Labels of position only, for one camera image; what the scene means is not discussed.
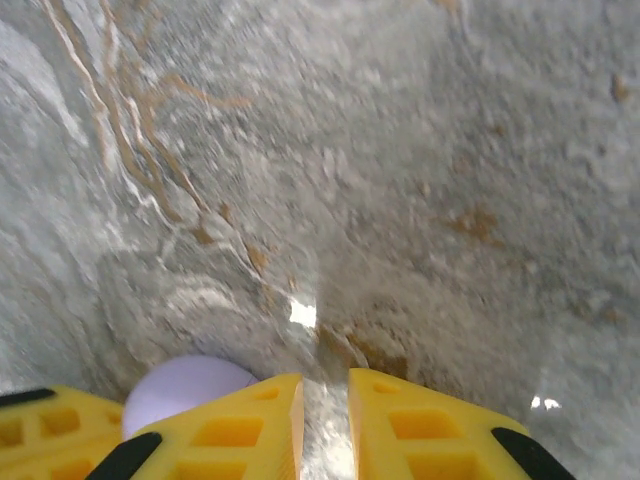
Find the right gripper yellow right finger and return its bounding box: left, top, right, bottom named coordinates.
left=348, top=368, right=576, bottom=480

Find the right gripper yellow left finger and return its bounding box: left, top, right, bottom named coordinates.
left=87, top=372, right=305, bottom=480

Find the purple earbud charging case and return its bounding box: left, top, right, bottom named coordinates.
left=122, top=355, right=260, bottom=442

